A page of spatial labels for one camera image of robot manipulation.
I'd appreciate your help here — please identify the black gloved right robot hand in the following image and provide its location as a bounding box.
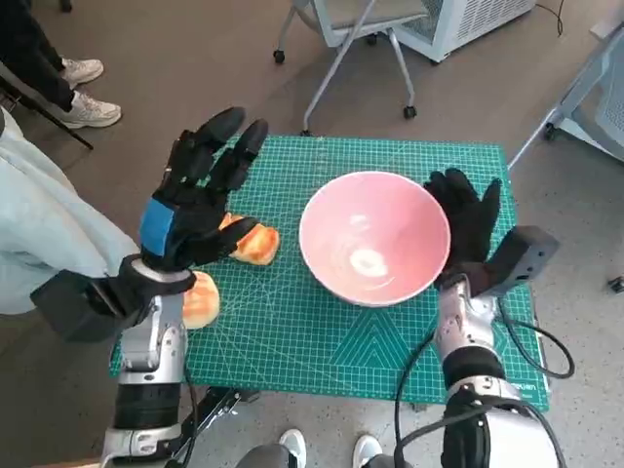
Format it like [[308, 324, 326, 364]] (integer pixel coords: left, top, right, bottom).
[[421, 168, 503, 269]]

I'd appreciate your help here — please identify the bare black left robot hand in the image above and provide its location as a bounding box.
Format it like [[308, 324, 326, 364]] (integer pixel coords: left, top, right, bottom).
[[137, 106, 270, 272]]

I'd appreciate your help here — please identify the twisted orange toy bread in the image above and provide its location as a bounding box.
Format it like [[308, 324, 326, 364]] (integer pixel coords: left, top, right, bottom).
[[217, 213, 281, 267]]

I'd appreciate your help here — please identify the pink bowl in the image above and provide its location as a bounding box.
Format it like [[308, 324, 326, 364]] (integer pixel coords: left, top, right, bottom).
[[298, 170, 451, 307]]

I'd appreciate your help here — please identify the round toy bread bun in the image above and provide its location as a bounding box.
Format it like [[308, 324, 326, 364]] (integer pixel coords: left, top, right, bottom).
[[181, 271, 221, 332]]

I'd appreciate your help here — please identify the black stand bar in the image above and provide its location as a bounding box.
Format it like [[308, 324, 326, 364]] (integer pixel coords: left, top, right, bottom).
[[0, 62, 94, 151]]

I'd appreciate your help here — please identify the person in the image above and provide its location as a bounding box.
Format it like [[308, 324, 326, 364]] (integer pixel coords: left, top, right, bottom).
[[0, 104, 142, 318], [0, 0, 122, 131]]

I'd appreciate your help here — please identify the green cutting mat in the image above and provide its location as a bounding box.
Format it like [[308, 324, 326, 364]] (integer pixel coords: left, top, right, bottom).
[[109, 134, 555, 406]]

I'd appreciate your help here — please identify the light blue metal chair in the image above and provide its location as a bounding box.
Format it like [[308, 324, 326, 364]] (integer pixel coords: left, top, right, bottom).
[[506, 23, 624, 170]]

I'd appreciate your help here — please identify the white perforated cabinet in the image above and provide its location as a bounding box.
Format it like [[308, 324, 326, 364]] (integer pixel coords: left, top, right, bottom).
[[394, 0, 535, 63]]

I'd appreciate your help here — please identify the grey office chair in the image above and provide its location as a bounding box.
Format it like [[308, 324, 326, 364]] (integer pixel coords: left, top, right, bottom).
[[272, 0, 443, 137]]

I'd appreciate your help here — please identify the white shoe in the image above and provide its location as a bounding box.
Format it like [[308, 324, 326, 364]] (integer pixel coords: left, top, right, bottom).
[[278, 428, 307, 468], [353, 433, 384, 468]]

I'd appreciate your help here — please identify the dark grey leg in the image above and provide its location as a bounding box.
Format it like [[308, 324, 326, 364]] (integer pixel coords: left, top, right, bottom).
[[238, 443, 293, 468], [363, 452, 407, 468]]

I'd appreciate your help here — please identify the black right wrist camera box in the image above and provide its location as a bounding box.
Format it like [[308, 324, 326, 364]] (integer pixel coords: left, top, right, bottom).
[[470, 225, 561, 297]]

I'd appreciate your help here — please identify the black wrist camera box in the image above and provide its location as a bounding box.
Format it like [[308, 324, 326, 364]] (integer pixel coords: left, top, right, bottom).
[[29, 270, 147, 342], [470, 225, 561, 297]]

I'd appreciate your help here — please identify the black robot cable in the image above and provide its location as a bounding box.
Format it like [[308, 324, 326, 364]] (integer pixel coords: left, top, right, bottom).
[[392, 334, 448, 468], [180, 370, 202, 440], [500, 311, 575, 377]]

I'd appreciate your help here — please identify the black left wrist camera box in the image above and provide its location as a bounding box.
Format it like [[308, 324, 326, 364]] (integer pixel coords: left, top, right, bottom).
[[29, 270, 147, 342]]

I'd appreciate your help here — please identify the thin black floor cable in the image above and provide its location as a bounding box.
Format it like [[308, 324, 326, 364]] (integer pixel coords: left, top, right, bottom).
[[534, 0, 565, 35]]

